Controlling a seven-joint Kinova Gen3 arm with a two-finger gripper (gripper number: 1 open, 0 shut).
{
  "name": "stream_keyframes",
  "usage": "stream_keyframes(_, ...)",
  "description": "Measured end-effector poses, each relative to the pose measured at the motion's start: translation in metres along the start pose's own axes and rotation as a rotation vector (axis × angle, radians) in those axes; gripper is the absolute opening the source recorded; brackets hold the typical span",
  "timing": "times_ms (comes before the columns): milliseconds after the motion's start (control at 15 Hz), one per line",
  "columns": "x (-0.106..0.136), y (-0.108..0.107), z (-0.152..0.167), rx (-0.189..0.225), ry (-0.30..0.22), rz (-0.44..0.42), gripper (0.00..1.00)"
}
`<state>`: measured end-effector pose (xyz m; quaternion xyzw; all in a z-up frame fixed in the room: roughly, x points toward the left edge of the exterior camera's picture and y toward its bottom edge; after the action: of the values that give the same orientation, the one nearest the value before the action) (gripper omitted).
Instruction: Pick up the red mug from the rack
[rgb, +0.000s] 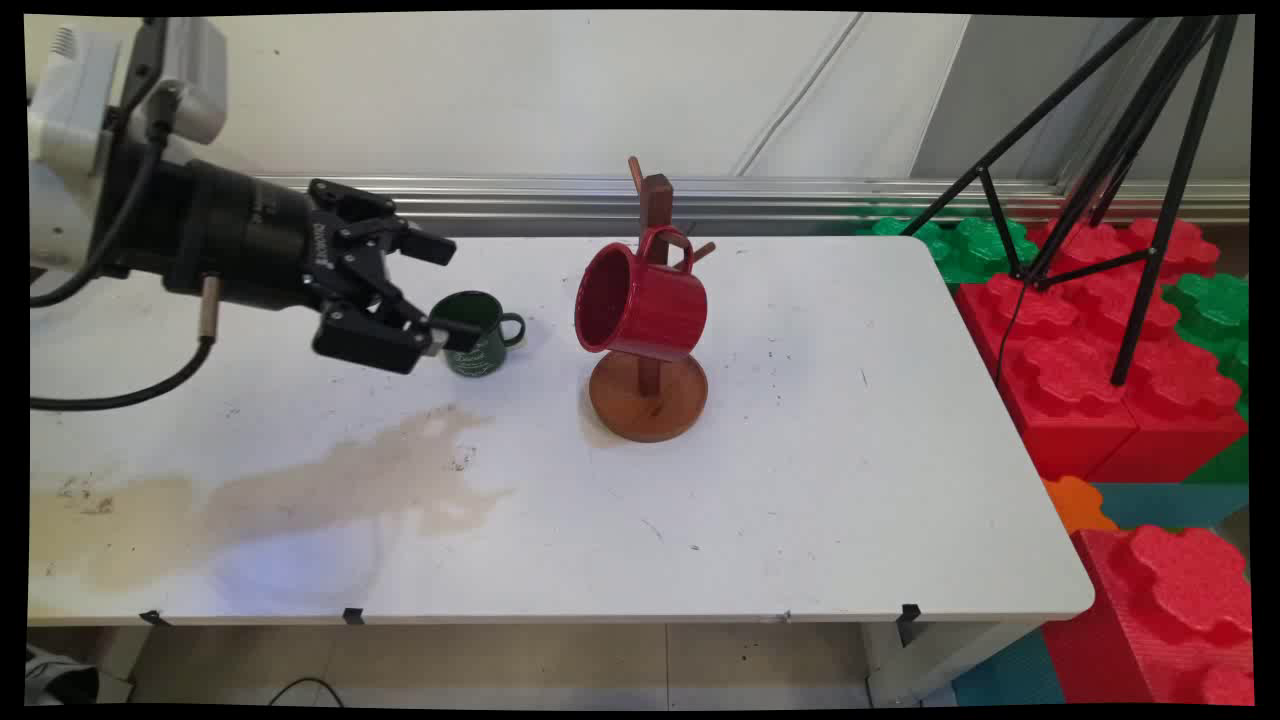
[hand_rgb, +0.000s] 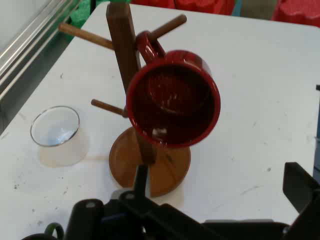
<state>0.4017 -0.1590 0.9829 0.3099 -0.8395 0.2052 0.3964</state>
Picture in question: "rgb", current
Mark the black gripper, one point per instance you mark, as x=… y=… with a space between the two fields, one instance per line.
x=260 y=240

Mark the red mug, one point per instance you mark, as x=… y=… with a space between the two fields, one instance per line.
x=650 y=310

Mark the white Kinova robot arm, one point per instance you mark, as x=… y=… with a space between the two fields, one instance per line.
x=62 y=130

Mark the dark green mug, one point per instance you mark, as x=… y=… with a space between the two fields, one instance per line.
x=490 y=342

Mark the wooden mug tree stand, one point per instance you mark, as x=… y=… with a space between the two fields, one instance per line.
x=650 y=410

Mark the black table edge clip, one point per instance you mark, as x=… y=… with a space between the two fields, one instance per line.
x=353 y=615
x=908 y=618
x=155 y=617

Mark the grey cloth bundle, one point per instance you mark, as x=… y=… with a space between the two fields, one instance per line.
x=60 y=680

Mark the green foam block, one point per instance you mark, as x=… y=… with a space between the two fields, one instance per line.
x=975 y=250
x=1215 y=310

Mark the white table leg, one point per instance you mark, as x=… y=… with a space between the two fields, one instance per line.
x=930 y=665

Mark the red foam block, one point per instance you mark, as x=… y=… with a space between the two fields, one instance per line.
x=1190 y=410
x=1060 y=400
x=1170 y=610

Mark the orange foam piece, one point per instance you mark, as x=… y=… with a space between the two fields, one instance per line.
x=1075 y=505

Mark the teal foam mat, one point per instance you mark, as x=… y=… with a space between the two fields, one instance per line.
x=1010 y=675
x=1170 y=505

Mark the black tripod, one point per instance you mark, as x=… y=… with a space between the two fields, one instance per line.
x=1160 y=230

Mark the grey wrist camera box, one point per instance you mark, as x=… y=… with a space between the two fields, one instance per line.
x=195 y=80

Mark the aluminium rail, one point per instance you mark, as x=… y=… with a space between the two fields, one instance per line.
x=780 y=200

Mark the white wall conduit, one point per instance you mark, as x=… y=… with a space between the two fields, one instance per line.
x=800 y=95

